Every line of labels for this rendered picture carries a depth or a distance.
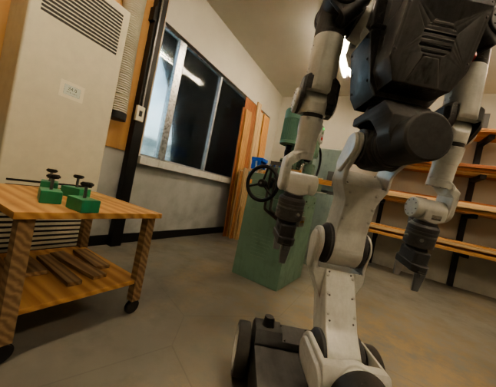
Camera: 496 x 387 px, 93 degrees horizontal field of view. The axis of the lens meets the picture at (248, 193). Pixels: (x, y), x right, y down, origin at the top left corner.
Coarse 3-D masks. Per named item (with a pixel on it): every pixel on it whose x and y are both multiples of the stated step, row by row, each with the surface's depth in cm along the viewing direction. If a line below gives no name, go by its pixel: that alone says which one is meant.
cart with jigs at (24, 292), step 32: (0, 192) 96; (32, 192) 109; (64, 192) 116; (96, 192) 152; (32, 224) 79; (0, 256) 115; (32, 256) 121; (64, 256) 125; (96, 256) 133; (0, 288) 78; (32, 288) 95; (64, 288) 99; (96, 288) 104; (128, 288) 120; (0, 320) 76; (0, 352) 79
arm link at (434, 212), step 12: (408, 204) 78; (420, 204) 74; (432, 204) 74; (444, 204) 75; (420, 216) 75; (432, 216) 74; (444, 216) 74; (408, 228) 78; (420, 228) 75; (432, 228) 74
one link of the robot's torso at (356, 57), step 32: (384, 0) 65; (416, 0) 55; (448, 0) 54; (480, 0) 54; (352, 32) 71; (384, 32) 63; (416, 32) 56; (448, 32) 56; (480, 32) 56; (352, 64) 76; (384, 64) 60; (416, 64) 58; (448, 64) 58; (352, 96) 76; (384, 96) 66; (416, 96) 64
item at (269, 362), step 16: (256, 320) 99; (272, 320) 95; (256, 336) 91; (272, 336) 92; (288, 336) 95; (256, 352) 85; (272, 352) 87; (288, 352) 89; (256, 368) 78; (272, 368) 79; (288, 368) 81; (256, 384) 72; (272, 384) 73; (288, 384) 74; (304, 384) 75; (336, 384) 58; (352, 384) 55; (368, 384) 54
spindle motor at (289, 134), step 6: (288, 108) 204; (288, 114) 203; (294, 114) 200; (288, 120) 203; (294, 120) 200; (288, 126) 202; (294, 126) 200; (282, 132) 207; (288, 132) 201; (294, 132) 201; (282, 138) 205; (288, 138) 201; (294, 138) 201; (282, 144) 211; (294, 144) 202
